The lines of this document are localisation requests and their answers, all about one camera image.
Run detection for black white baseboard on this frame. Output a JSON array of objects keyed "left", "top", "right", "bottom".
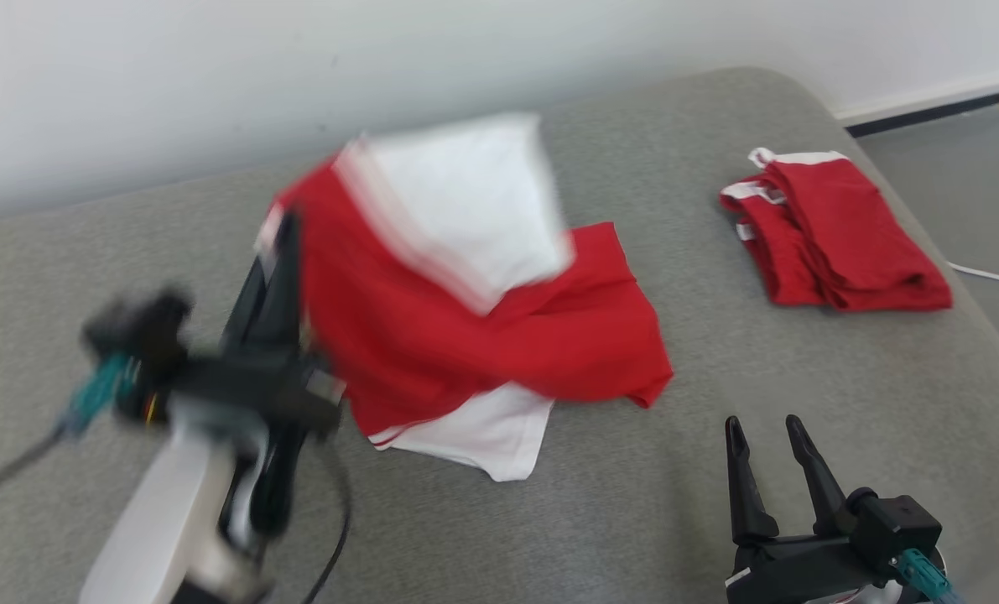
[{"left": 835, "top": 71, "right": 999, "bottom": 138}]

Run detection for red white jersey shirt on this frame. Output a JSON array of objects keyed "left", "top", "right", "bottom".
[{"left": 256, "top": 113, "right": 674, "bottom": 483}]

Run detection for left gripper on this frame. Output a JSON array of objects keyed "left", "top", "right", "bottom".
[{"left": 172, "top": 214, "right": 346, "bottom": 437}]

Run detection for thin black cable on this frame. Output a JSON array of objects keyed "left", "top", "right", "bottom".
[
  {"left": 298, "top": 436, "right": 354, "bottom": 604},
  {"left": 0, "top": 424, "right": 72, "bottom": 506}
]

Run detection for grey fabric sofa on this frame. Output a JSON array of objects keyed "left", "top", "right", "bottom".
[{"left": 0, "top": 67, "right": 999, "bottom": 604}]

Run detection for red shorts with white stripe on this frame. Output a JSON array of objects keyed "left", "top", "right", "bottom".
[{"left": 720, "top": 148, "right": 955, "bottom": 313}]

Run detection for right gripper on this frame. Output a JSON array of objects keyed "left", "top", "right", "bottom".
[{"left": 724, "top": 415, "right": 886, "bottom": 604}]

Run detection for white floor cable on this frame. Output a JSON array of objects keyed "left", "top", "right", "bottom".
[{"left": 948, "top": 262, "right": 999, "bottom": 307}]

